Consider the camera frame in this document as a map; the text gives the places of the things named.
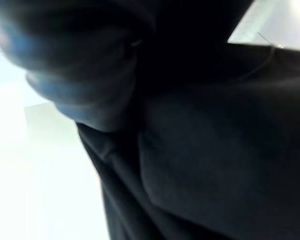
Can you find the right robot hand, black cloth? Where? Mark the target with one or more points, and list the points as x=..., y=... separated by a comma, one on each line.
x=95, y=62

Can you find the dark grey garment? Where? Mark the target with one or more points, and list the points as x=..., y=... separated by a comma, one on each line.
x=215, y=155

